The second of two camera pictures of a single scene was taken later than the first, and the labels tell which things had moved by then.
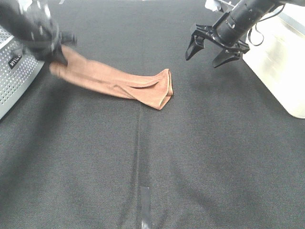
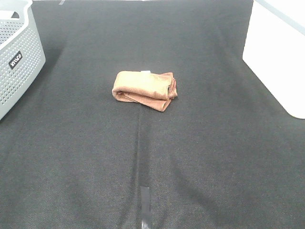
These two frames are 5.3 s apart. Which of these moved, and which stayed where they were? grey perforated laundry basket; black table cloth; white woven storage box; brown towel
Moved: brown towel
Stayed: black table cloth; grey perforated laundry basket; white woven storage box
